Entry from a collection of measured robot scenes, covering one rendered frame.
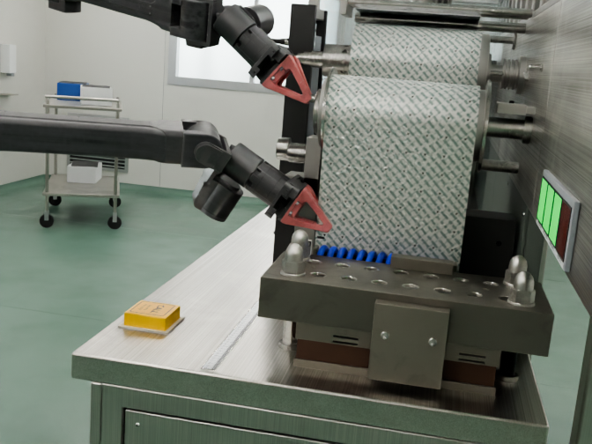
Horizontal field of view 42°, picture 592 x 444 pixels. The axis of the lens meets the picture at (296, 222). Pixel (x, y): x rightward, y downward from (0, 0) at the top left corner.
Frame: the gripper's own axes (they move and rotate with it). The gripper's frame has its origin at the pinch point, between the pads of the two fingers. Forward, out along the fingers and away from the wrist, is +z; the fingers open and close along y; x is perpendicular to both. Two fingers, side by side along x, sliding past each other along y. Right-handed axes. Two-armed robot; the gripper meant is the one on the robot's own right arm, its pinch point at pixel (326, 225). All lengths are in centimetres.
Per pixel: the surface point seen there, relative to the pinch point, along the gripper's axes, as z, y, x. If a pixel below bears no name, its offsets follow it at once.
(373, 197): 3.5, 0.2, 8.4
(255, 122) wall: -114, -556, -103
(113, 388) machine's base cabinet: -10.8, 25.9, -31.1
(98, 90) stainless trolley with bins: -198, -405, -122
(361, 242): 6.2, 0.2, 1.3
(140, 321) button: -14.8, 13.5, -26.6
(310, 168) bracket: -8.1, -7.0, 4.7
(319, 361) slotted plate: 10.7, 18.8, -12.0
